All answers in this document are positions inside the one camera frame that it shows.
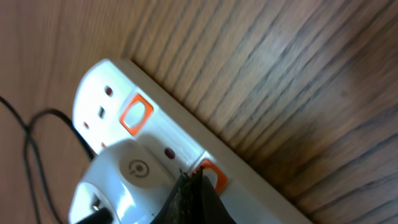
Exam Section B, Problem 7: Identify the white power strip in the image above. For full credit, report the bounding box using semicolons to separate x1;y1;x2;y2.
73;59;308;223

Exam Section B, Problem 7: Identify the black USB charging cable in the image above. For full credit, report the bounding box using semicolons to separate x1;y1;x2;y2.
0;95;113;224

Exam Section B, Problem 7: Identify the white charger adapter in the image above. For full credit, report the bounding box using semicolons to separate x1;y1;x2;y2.
68;139;175;223

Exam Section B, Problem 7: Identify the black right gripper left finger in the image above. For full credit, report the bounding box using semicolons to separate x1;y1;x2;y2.
151;172;194;224

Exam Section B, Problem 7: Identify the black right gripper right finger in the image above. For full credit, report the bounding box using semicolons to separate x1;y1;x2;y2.
192;167;236;224

